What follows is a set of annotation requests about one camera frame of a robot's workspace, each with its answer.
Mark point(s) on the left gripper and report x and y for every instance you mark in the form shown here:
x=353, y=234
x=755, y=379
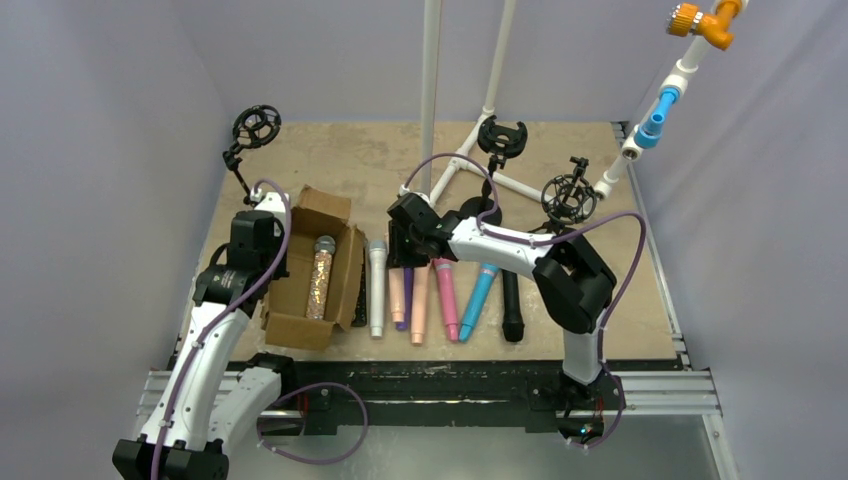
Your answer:
x=251, y=245

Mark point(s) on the black microphone orange cap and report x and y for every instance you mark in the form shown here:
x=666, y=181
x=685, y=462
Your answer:
x=512, y=323

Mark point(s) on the tripod shock mount stand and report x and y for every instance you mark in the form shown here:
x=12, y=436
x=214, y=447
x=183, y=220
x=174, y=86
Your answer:
x=255, y=127
x=568, y=200

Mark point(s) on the pink microphone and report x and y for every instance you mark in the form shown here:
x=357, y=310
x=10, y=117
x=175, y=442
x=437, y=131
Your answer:
x=446, y=287

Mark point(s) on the black sparkly microphone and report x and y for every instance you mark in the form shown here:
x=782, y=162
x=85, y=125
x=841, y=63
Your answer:
x=360, y=318

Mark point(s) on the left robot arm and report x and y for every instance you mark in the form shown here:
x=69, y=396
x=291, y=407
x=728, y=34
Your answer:
x=188, y=434

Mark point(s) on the PVC pipe with coloured fittings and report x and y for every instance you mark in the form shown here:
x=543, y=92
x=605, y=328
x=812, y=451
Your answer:
x=710, y=29

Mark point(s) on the cardboard box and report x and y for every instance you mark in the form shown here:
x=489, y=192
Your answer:
x=284, y=317

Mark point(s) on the beige microphone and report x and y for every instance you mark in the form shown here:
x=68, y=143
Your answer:
x=397, y=295
x=419, y=309

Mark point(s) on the purple microphone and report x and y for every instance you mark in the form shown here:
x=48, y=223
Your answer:
x=408, y=279

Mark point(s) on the glitter sequin microphone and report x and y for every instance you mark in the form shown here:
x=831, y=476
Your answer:
x=324, y=250

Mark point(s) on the blue microphone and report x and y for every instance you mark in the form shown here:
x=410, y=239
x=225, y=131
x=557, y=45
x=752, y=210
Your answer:
x=484, y=281

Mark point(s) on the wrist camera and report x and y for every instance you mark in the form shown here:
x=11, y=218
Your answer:
x=271, y=201
x=404, y=190

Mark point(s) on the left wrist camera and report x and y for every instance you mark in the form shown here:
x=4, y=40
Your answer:
x=271, y=201

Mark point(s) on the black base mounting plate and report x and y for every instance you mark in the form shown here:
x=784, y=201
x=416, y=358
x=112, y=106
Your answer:
x=533, y=395

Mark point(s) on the white microphone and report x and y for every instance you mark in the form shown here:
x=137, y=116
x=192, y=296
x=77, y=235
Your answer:
x=377, y=256

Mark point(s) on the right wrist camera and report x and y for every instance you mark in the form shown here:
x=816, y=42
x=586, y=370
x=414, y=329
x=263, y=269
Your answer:
x=404, y=190

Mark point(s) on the aluminium rail frame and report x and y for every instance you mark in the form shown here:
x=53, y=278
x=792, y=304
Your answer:
x=653, y=393

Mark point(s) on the white PVC pipe frame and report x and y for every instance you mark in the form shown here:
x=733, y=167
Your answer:
x=422, y=181

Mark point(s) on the round base mic stand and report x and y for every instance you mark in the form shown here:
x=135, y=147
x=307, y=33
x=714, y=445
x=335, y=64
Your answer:
x=501, y=143

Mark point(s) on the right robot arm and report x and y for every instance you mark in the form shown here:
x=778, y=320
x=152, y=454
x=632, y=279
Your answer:
x=574, y=282

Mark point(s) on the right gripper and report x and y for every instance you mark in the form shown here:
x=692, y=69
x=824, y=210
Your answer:
x=404, y=250

